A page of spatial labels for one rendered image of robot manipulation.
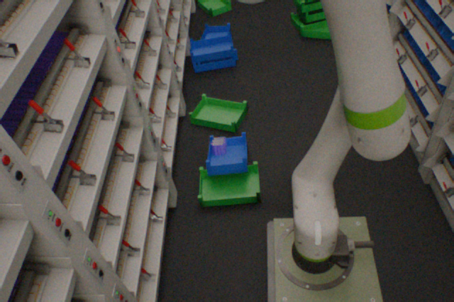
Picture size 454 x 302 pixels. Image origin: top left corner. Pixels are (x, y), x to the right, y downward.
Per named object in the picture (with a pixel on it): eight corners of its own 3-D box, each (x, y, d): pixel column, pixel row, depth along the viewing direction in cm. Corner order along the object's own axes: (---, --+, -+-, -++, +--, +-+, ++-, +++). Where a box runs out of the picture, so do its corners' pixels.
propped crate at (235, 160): (211, 148, 214) (209, 135, 210) (247, 144, 212) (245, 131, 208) (208, 176, 187) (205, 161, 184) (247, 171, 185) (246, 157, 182)
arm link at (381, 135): (350, 135, 92) (404, 122, 87) (359, 176, 83) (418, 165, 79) (335, 79, 79) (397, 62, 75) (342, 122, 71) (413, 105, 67)
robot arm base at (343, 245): (367, 232, 128) (370, 222, 124) (377, 274, 119) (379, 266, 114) (290, 233, 132) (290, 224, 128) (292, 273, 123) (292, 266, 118)
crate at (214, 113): (248, 110, 232) (247, 101, 226) (235, 132, 220) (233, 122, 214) (205, 103, 243) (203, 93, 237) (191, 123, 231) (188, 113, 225)
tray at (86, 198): (127, 96, 138) (125, 74, 131) (86, 242, 96) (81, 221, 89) (71, 90, 136) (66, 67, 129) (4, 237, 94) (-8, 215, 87)
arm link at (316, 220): (332, 219, 127) (336, 186, 112) (338, 264, 116) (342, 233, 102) (293, 220, 129) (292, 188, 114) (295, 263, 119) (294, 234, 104)
